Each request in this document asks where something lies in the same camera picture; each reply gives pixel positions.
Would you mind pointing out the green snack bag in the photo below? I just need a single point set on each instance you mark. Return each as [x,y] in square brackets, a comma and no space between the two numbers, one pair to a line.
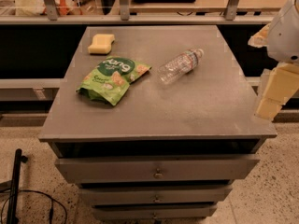
[111,79]

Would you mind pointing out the clear plastic water bottle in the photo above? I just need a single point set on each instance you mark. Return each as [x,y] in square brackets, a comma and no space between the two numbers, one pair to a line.
[180,66]

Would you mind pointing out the grey drawer cabinet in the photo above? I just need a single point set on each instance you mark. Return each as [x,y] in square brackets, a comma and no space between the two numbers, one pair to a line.
[200,131]

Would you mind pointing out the yellow sponge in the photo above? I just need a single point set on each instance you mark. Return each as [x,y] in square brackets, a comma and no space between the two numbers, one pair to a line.
[101,44]

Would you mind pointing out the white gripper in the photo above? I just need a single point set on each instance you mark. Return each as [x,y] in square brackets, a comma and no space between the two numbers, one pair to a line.
[284,39]

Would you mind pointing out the black stand pole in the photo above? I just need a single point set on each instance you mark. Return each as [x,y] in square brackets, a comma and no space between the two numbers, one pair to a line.
[13,196]

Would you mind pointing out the top drawer brass knob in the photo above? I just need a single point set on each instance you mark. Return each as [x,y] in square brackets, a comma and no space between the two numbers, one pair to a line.
[158,174]

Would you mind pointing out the grey metal railing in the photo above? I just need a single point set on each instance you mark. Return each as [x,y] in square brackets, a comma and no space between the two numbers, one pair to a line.
[130,12]

